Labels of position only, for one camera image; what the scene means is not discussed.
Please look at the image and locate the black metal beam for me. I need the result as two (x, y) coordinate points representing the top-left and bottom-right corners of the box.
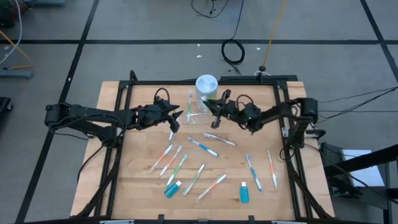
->
(323, 144), (398, 178)

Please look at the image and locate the white box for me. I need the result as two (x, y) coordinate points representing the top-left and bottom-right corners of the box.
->
(340, 149), (386, 187)

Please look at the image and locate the black aluminium table frame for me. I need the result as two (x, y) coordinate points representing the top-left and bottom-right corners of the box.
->
(71, 70), (335, 223)

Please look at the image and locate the orange white toothbrush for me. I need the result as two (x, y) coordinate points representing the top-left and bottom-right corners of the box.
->
(149, 143), (175, 174)
(159, 145), (183, 177)
(266, 150), (279, 189)
(196, 173), (228, 202)

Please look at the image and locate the blue mouthwash bottle white cap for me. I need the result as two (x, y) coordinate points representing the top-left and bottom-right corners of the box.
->
(239, 182), (250, 204)
(164, 180), (183, 199)

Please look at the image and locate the long yellow floor cable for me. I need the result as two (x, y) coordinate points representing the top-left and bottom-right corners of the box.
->
(262, 0), (289, 68)

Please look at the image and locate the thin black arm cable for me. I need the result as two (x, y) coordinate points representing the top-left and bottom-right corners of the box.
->
(317, 86), (398, 104)

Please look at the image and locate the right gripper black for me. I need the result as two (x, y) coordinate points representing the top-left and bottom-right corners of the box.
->
(202, 89), (243, 129)

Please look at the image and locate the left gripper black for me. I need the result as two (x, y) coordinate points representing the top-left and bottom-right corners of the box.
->
(136, 96), (185, 134)

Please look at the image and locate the black hanging arm cable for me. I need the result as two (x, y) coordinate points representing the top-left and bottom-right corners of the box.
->
(76, 144), (105, 184)

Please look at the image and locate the black coiled floor cable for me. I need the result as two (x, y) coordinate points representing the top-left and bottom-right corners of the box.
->
(220, 0), (246, 75)

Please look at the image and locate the straight black arm cable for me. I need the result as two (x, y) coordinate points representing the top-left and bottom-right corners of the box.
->
(318, 109), (398, 114)

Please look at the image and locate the black side cart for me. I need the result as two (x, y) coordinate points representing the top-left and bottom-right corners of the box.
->
(320, 142), (398, 224)

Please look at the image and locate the black caster base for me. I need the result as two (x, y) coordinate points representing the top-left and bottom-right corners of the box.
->
(0, 96), (14, 125)

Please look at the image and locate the dark green bin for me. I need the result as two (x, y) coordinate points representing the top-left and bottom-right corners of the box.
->
(0, 0), (29, 29)

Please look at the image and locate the white-lidded green wipes canister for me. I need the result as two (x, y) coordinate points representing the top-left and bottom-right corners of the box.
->
(195, 73), (219, 113)

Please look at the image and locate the grey metal floor foot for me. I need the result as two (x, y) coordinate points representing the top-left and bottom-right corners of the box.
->
(23, 0), (66, 7)
(0, 68), (34, 80)

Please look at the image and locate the white floor cable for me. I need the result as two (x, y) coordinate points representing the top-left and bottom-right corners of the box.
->
(0, 0), (24, 66)

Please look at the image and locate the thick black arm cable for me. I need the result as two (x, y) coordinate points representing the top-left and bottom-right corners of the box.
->
(317, 88), (398, 124)

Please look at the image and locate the thin black floor cable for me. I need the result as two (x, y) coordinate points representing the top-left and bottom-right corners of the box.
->
(190, 0), (231, 19)

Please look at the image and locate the green white toothbrush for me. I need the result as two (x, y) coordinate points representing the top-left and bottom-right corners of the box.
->
(182, 162), (206, 197)
(187, 90), (194, 123)
(166, 154), (188, 187)

